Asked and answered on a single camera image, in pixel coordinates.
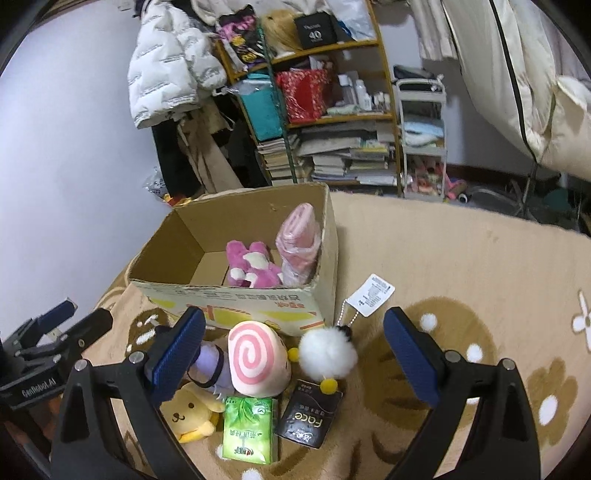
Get clear plastic bag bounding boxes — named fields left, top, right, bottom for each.
left=330, top=0, right=377, bottom=40

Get pink rolled towel in wrap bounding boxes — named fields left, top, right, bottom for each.
left=276, top=203, right=322, bottom=287

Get beige trousers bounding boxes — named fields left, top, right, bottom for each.
left=178, top=99, right=250, bottom=195

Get white cushion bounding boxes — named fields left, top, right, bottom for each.
left=549, top=76, right=591, bottom=181

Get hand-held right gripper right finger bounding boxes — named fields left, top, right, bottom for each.
left=383, top=306, right=541, bottom=480

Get beige patterned rug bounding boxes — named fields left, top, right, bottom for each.
left=81, top=191, right=591, bottom=480

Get pale floral curtain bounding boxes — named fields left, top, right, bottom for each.
left=409, top=0, right=462, bottom=61

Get black gift box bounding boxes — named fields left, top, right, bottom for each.
left=294, top=13, right=345, bottom=49

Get green pole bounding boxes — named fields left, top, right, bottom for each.
left=256, top=18, right=296, bottom=185

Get white pompom keychain with tag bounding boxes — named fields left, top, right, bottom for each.
left=287, top=274, right=394, bottom=395

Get purple plush doll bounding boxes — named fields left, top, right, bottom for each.
left=143, top=325, right=232, bottom=398

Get printed black tote bag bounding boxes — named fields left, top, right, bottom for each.
left=217, top=14, right=269, bottom=72

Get stack of books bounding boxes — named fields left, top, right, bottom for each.
left=256, top=136, right=301, bottom=185

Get black garment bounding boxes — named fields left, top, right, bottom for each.
left=152, top=115, right=204, bottom=197

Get teal shopping bag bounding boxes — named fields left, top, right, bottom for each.
left=240, top=78, right=283, bottom=141

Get pink items on cart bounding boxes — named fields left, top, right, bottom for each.
left=409, top=157, right=446, bottom=197

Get blonde wig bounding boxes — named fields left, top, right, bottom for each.
left=263, top=9, right=303, bottom=54

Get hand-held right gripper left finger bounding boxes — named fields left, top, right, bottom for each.
left=50, top=307, right=207, bottom=480

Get red patterned gift bag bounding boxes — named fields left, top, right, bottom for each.
left=276, top=68, right=333, bottom=124

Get white puffer jacket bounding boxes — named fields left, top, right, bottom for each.
left=127, top=0, right=228, bottom=130

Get light blue cloth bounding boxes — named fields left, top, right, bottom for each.
left=402, top=121, right=444, bottom=146

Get black tissue pack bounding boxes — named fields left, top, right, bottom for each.
left=276, top=379, right=345, bottom=449

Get wooden bookshelf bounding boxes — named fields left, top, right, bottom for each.
left=215, top=0, right=402, bottom=197

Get white trolley cart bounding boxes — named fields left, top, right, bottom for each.
left=392, top=76, right=448, bottom=201

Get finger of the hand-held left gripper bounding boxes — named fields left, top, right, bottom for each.
left=11, top=299, right=78, bottom=354
left=28, top=308, right=114, bottom=370

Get green tissue pack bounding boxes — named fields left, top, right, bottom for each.
left=222, top=396, right=279, bottom=463

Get group of toiletry bottles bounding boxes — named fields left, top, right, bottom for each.
left=337, top=71, right=393, bottom=112

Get plastic bag with toys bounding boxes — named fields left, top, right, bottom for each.
left=142, top=166, right=195, bottom=206

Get pink soap-shaped block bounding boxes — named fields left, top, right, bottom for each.
left=228, top=320, right=293, bottom=397

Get pile of books and papers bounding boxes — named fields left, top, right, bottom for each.
left=295, top=124, right=398, bottom=185

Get yellow dog plush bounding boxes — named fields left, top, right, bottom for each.
left=159, top=383, right=225, bottom=444

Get pink plush bear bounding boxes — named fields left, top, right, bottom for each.
left=225, top=240, right=283, bottom=288

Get cardboard box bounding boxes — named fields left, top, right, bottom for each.
left=127, top=182, right=340, bottom=337

